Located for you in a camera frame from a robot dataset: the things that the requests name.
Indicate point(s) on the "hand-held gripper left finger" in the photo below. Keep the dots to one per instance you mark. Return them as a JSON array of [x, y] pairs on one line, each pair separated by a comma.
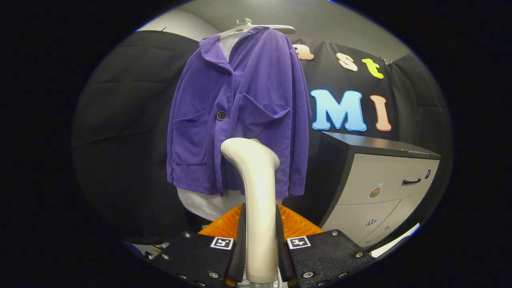
[[240, 260]]

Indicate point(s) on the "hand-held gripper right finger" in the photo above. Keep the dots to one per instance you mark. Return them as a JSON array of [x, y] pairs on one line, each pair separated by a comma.
[[283, 260]]

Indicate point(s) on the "white garment steamer head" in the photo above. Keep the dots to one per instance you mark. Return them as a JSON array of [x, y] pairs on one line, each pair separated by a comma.
[[260, 200]]

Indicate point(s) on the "white clothes hanger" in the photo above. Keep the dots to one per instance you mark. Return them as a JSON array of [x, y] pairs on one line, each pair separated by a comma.
[[276, 28]]

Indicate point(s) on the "white paper sheet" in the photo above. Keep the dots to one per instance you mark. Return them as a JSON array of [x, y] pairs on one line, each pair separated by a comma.
[[396, 242]]

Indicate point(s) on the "beige cabinet with dark top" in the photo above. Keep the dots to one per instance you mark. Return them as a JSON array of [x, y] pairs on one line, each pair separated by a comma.
[[380, 172]]

